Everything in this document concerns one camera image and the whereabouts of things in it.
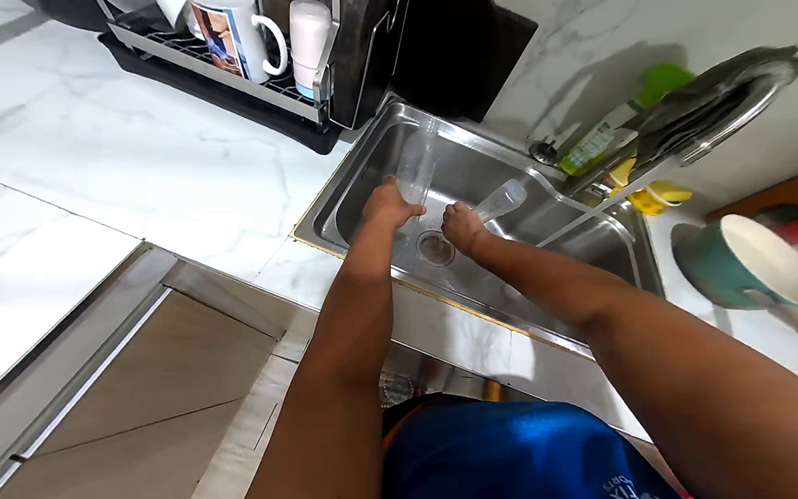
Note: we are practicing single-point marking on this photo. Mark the person's right hand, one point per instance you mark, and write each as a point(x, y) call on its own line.
point(465, 227)

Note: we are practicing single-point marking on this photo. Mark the person's left hand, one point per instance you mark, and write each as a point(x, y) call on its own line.
point(383, 206)

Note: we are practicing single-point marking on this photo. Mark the person's left thumb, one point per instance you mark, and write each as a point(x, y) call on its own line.
point(416, 210)

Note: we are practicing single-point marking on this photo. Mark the person's left fingers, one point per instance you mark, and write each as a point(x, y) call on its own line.
point(390, 181)

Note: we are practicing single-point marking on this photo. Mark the person's right fingers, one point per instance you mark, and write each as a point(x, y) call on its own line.
point(450, 213)

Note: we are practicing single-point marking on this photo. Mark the long clear plastic container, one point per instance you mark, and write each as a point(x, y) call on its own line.
point(421, 163)

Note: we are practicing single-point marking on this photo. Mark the small clear plastic bottle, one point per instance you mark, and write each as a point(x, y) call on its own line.
point(508, 197)

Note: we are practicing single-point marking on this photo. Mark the person's left forearm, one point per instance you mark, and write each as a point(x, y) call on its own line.
point(347, 353)

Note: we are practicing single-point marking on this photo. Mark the person's right forearm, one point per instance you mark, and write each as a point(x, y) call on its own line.
point(620, 312)

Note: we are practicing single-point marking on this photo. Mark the round sink drain strainer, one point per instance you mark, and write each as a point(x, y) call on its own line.
point(436, 249)

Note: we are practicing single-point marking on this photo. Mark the stainless steel sink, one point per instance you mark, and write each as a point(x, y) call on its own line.
point(343, 215)

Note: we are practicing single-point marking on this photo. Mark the round metal sink plug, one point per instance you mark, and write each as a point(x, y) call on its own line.
point(544, 151)

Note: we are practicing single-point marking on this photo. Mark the black flat panel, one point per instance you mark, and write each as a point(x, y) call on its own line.
point(461, 59)

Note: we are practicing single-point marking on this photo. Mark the green dish soap bottle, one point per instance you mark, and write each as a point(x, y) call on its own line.
point(589, 149)

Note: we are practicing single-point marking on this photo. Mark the pale pink bottle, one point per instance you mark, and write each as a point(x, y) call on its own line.
point(310, 41)

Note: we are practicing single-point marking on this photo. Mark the black drip tray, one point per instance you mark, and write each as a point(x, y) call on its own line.
point(219, 101)

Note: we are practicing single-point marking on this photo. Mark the white mug with photo print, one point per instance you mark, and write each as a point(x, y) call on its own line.
point(250, 41)

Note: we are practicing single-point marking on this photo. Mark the metal dish rack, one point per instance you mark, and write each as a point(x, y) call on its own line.
point(212, 66)

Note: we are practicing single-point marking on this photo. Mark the person's body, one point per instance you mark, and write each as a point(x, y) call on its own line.
point(510, 450)

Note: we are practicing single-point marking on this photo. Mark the dark plastic bag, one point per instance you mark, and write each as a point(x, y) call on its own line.
point(690, 104)

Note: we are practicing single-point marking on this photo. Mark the green pot with cream inside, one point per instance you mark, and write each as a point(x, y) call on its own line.
point(724, 270)

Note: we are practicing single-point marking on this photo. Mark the curved chrome faucet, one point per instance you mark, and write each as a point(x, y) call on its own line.
point(735, 128)

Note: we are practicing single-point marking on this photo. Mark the brown wooden board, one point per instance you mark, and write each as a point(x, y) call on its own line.
point(780, 196)

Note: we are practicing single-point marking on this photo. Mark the black pan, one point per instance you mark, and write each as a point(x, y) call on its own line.
point(70, 10)

